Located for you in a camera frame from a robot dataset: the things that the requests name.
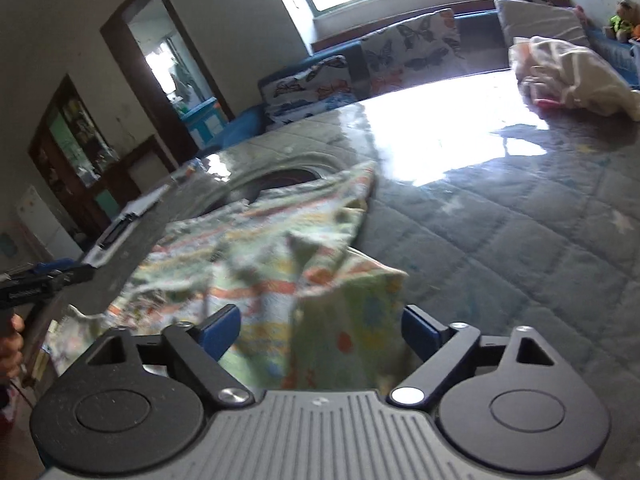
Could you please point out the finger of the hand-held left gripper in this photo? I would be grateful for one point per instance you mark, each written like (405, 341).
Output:
(65, 276)
(52, 266)

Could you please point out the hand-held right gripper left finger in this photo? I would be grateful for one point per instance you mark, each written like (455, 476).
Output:
(220, 332)

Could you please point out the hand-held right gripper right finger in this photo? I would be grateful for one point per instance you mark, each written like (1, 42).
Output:
(417, 332)

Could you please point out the floral print garment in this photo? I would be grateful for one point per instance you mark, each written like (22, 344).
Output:
(300, 285)

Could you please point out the hanging clothes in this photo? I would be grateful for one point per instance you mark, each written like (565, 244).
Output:
(177, 77)

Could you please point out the white bag of clothes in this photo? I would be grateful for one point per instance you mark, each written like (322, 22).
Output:
(575, 70)

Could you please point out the person's left hand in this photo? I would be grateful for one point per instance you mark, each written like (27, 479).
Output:
(11, 352)

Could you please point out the white refrigerator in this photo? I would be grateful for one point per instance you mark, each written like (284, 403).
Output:
(40, 220)

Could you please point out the white paper sheet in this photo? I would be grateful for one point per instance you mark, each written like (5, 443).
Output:
(145, 202)

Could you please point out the grey quilted star table cover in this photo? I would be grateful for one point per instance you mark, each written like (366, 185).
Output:
(500, 260)

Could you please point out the dark wooden shelf cabinet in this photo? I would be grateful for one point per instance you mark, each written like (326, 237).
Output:
(140, 160)

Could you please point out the clear plastic box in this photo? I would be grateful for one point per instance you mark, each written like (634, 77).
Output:
(192, 167)

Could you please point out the blue sofa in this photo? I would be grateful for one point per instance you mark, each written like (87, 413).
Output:
(240, 130)

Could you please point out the teal cabinet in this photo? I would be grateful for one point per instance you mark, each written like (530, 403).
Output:
(202, 120)

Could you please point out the wide butterfly print cushion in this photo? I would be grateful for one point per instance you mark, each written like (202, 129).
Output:
(310, 90)

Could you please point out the square butterfly print cushion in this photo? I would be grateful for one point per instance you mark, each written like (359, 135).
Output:
(415, 50)

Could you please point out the grey pillow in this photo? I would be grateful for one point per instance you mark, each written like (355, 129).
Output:
(540, 20)

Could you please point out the brown stuffed toy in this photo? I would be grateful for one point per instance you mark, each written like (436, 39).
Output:
(622, 20)

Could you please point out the black rectangular frame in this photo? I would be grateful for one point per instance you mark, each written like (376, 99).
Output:
(117, 230)

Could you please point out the dark wooden door frame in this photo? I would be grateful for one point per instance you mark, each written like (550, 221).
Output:
(120, 60)

